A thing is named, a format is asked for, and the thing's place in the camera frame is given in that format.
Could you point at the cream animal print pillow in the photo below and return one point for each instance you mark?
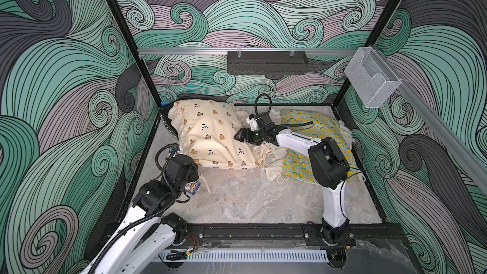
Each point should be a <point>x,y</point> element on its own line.
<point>206,131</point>

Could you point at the black front mounting rail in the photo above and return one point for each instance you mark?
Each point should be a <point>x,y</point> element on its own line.
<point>268,231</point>

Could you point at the black perforated wall tray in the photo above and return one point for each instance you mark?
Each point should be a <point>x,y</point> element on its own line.
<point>267,63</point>

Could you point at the lemon print ruffled pillow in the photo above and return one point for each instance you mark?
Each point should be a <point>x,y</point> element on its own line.
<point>295,165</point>

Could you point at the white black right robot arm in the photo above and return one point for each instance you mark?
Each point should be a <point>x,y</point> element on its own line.
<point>328,166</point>

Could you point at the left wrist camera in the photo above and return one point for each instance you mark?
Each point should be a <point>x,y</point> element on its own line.
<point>181,170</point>

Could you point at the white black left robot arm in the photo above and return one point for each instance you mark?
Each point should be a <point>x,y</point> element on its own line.
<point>144,232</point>

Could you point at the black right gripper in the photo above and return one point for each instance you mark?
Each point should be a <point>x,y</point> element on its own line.
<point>248,138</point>

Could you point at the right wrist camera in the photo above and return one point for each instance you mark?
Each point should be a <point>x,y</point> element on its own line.
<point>251,120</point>

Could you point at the white slotted cable duct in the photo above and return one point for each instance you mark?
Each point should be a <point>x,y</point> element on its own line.
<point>250,255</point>

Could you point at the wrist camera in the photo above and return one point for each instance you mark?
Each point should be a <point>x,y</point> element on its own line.
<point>181,170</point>
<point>251,120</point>

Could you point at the aluminium rail back wall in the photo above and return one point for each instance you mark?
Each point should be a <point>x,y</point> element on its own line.
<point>144,51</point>

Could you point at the clear plastic wall bin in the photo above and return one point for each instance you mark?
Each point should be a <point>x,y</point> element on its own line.
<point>372,77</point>

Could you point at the small blue printed card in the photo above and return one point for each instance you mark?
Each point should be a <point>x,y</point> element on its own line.
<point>192,187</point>

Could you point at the aluminium rail right wall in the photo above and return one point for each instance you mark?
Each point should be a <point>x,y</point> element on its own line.
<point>431,98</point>

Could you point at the aluminium rail wall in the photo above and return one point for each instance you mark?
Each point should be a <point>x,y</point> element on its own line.
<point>431,98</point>
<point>144,51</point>

